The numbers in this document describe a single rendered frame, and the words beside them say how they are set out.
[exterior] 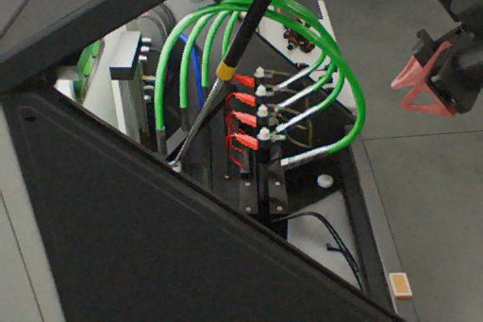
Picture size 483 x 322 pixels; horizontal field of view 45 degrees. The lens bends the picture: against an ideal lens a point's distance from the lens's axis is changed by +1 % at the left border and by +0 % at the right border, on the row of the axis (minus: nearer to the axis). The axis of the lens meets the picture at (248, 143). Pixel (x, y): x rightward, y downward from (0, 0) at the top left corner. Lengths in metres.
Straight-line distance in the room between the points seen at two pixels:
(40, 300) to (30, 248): 0.11
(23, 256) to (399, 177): 2.25
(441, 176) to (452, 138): 0.34
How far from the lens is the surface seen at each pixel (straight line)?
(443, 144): 3.18
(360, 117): 0.94
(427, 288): 2.43
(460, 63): 0.79
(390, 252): 1.18
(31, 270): 0.90
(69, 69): 0.76
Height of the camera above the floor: 1.79
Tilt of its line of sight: 36 degrees down
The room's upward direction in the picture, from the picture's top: straight up
